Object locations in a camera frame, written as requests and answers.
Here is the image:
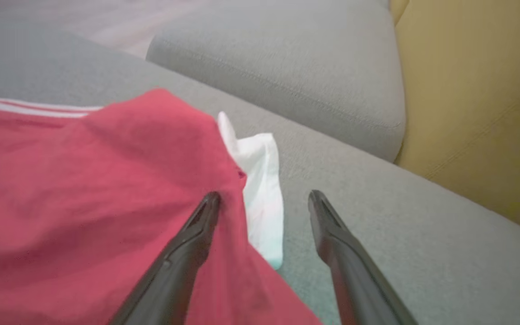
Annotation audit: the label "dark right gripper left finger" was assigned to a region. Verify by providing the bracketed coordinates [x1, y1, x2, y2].
[108, 190, 222, 325]

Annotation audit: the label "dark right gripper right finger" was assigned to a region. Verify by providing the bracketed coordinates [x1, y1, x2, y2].
[307, 189, 419, 325]

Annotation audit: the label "red jersey white sleeves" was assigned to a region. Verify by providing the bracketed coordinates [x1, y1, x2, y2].
[0, 87, 325, 325]

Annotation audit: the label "grey sofa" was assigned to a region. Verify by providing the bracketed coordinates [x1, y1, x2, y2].
[0, 23, 520, 325]

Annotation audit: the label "grey sofa back cushion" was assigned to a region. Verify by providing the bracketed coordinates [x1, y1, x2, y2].
[146, 0, 406, 163]

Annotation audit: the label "yellow sofa cushion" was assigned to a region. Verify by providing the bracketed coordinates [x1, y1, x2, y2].
[390, 0, 520, 240]

